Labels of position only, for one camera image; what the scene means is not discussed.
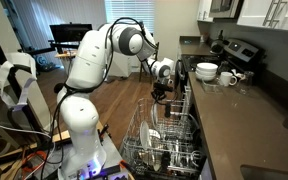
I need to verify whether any microwave oven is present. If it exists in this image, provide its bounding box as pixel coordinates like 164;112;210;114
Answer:
209;0;244;19

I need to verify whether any white upper cabinet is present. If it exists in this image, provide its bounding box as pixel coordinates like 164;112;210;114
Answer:
237;0;288;31

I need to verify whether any robot base platform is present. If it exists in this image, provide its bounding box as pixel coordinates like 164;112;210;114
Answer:
43;119;132;180

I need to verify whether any computer monitor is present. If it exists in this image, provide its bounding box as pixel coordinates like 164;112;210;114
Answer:
50;24;92;42

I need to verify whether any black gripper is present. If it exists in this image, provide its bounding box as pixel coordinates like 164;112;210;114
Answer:
151;82;173;118

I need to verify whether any kitchen sink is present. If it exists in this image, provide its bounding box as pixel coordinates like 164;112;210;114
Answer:
240;165;288;180

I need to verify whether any black kettle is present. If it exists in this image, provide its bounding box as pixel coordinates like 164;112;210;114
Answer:
210;30;229;55

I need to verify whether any white coffee mug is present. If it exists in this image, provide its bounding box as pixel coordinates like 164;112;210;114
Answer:
220;72;237;87

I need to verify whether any white dinner plate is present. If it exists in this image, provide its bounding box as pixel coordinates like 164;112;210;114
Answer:
151;103;158;128

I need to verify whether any clear glass jar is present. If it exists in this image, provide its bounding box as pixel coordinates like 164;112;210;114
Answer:
242;71;254;86

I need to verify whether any stack of white bowls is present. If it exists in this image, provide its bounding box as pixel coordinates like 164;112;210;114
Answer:
195;62;218;81

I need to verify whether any wire dishwasher rack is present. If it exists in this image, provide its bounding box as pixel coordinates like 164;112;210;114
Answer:
122;86;206;180

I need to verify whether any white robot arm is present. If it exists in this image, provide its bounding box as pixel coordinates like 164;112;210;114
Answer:
57;23;174;180

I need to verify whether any stainless steel stove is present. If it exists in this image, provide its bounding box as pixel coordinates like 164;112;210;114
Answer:
179;37;265;76

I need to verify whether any white plate in rack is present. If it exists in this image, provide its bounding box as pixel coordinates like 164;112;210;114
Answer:
140;121;150;150

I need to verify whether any wooden desk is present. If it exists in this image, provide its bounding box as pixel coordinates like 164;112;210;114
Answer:
55;50;77;74

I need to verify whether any clear glass container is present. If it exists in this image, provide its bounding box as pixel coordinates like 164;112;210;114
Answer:
202;81;223;94

